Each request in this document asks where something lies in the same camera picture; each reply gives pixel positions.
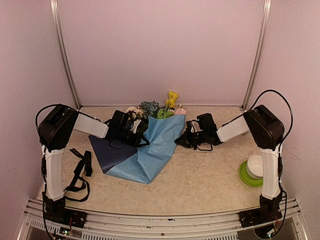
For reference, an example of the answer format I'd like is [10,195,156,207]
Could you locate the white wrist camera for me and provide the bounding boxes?
[131,119,142,134]
[190,120,198,133]

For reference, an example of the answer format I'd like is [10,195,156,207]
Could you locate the blue fake rose bunch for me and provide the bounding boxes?
[139,100,160,119]

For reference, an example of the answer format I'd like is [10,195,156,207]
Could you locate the yellow fake flower stem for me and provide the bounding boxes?
[156,91,179,119]

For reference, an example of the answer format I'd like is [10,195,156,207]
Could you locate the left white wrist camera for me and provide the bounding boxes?
[131,119,142,134]

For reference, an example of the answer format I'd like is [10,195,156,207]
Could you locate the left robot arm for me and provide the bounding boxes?
[35,104,150,228]

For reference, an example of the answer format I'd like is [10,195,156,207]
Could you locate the white ceramic bowl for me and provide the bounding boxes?
[246,155,263,180]

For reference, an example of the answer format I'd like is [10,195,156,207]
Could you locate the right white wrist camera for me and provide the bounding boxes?
[190,120,198,133]

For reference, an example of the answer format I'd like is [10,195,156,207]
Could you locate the blue wrapping paper sheet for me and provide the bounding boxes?
[88,114,186,184]

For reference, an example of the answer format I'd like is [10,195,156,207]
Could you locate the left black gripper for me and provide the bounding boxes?
[117,127,150,147]

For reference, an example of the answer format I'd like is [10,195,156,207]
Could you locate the pink fake rose bunch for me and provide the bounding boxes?
[174,105,187,115]

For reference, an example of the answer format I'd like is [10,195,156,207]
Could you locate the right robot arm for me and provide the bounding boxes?
[174,105,285,228]

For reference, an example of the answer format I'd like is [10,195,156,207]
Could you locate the right aluminium frame post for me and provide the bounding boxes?
[241,0,272,110]

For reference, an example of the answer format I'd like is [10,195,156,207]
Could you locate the green plate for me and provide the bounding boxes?
[238,160,263,188]

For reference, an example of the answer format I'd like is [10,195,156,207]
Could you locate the aluminium frame post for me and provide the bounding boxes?
[241,0,272,110]
[49,0,82,109]

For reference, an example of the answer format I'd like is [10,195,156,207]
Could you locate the left aluminium frame post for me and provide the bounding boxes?
[49,0,82,109]

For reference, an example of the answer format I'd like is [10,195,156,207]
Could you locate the front aluminium rail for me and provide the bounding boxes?
[18,198,308,240]

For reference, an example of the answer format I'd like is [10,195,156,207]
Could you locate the black ribbon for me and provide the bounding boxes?
[63,148,93,203]

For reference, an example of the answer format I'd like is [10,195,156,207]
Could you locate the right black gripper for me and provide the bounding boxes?
[174,127,208,150]

